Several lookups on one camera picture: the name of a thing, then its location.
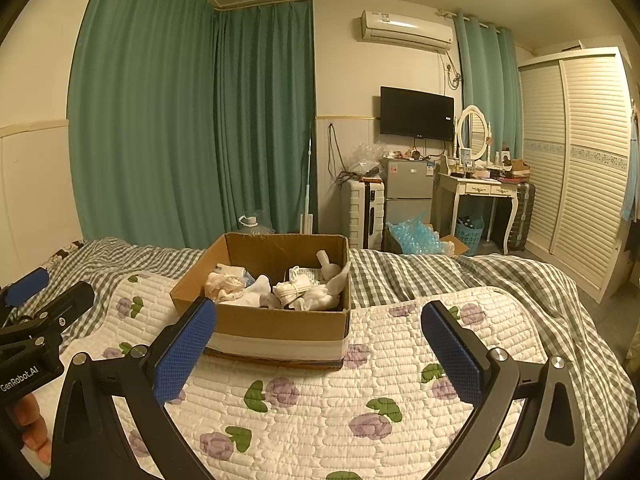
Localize blue plastic basket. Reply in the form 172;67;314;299
456;217;485;256

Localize white oval mirror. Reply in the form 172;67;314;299
456;105;492;163

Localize small floor cardboard box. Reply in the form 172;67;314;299
437;234;471;257

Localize person's left hand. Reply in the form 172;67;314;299
11;392;52;465

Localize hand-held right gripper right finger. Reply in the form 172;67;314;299
421;300;593;480

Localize white air conditioner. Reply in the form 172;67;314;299
357;9;453;52

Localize hanging blue garment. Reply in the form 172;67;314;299
622;110;640;221

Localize clear plastic bag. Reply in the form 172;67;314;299
350;142;385;176

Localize white sock with blue trim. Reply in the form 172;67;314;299
240;275;273;308

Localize white quilted floral blanket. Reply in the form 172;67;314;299
37;272;596;480

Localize white dressing table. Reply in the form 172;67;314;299
432;170;521;255

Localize blue plastic bag pile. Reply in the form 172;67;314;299
389;212;453;256

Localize narrow teal curtain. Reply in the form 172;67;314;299
454;10;523;161

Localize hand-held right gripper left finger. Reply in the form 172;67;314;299
50;296;218;480

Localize dark suitcase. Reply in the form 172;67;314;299
507;182;536;252

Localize grey mini fridge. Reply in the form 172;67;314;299
382;158;436;251

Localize white mop pole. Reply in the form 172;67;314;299
300;120;317;235

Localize white louvred wardrobe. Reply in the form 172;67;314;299
517;47;636;303

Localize black wall cables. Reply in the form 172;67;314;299
327;122;351;183

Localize brown cardboard box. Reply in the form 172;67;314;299
170;232;351;371

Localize black wall television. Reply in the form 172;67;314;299
379;86;455;142

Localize wide teal curtain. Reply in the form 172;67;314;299
67;0;221;248

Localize teal corner curtain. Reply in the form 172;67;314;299
214;0;318;235

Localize white ribbed suitcase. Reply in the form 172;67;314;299
341;178;387;250

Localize cream sock pair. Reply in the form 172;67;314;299
205;270;246;303

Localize white sock bundle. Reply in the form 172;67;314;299
272;280;311;308

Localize floral pillow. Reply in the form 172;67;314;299
50;241;83;261

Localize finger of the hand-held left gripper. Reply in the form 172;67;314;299
30;281;96;333
0;267;50;308

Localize clear water jug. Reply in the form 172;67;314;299
239;210;276;236

